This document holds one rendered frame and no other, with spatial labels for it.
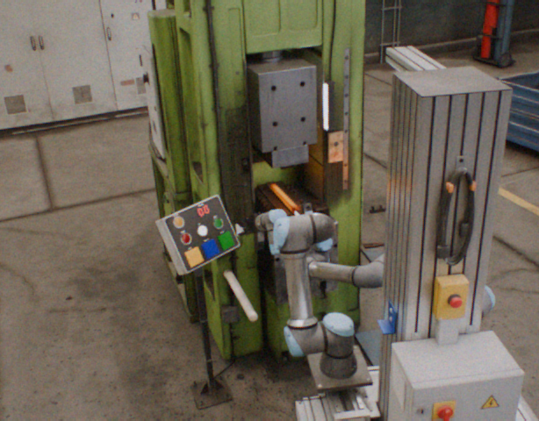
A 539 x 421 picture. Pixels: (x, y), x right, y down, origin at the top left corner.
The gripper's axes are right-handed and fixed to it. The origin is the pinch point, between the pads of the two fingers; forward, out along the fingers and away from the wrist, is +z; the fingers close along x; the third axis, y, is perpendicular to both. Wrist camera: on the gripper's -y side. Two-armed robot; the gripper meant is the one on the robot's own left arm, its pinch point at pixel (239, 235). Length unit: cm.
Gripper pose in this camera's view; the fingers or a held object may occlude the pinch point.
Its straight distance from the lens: 294.3
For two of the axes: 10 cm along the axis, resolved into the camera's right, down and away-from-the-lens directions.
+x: -7.5, 2.5, -6.1
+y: -3.3, -9.5, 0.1
